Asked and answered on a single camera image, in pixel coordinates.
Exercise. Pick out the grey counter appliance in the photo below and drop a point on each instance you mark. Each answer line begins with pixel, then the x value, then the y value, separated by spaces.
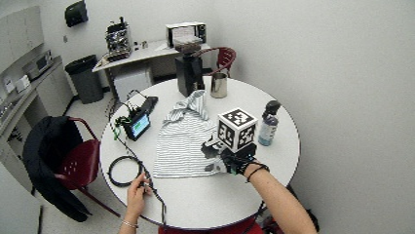
pixel 37 65

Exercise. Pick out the white cube with black markers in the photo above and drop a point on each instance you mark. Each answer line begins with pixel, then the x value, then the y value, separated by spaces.
pixel 237 129

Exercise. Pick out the small screen device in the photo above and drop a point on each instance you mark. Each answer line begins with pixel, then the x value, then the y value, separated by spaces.
pixel 139 126

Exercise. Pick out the black wall dispenser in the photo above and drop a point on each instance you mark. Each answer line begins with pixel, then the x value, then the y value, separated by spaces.
pixel 76 13

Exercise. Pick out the grey wall cabinet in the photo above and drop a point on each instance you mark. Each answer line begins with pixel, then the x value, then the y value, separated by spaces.
pixel 20 35

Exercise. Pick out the silver espresso machine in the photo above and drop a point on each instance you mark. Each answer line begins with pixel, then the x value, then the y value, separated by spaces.
pixel 117 40

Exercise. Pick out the spray bottle with black cap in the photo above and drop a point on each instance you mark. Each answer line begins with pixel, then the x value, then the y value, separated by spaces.
pixel 269 125

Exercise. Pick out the metal cup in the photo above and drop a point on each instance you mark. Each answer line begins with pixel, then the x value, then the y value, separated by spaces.
pixel 218 85

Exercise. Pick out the white toaster oven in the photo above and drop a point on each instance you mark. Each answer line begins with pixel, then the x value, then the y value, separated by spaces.
pixel 185 32

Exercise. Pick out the grey striped shirt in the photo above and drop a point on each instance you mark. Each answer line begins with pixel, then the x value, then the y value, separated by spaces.
pixel 184 146

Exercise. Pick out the white small fridge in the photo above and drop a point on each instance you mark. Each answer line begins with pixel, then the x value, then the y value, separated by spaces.
pixel 132 82

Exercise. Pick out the person's red clothing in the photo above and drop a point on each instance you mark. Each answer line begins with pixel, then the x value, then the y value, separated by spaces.
pixel 216 229

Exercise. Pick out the black box device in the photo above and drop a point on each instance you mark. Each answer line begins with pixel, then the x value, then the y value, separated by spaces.
pixel 149 104

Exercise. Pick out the grey counter cabinet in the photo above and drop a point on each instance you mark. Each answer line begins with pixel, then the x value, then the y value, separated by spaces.
pixel 26 107

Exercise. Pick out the black wristband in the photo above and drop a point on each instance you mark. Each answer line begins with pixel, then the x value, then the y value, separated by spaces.
pixel 257 169

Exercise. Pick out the black jacket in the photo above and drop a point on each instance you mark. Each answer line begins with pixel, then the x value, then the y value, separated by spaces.
pixel 45 162

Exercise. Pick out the dark grey trash bin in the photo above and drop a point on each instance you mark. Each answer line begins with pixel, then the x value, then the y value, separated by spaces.
pixel 84 79

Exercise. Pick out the red chair with black jacket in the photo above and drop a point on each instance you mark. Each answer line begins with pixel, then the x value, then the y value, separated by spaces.
pixel 80 164

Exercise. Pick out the white desk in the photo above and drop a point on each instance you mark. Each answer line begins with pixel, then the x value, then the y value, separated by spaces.
pixel 143 57

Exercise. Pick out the black coffee grinder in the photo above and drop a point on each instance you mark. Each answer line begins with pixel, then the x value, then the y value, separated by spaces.
pixel 189 73

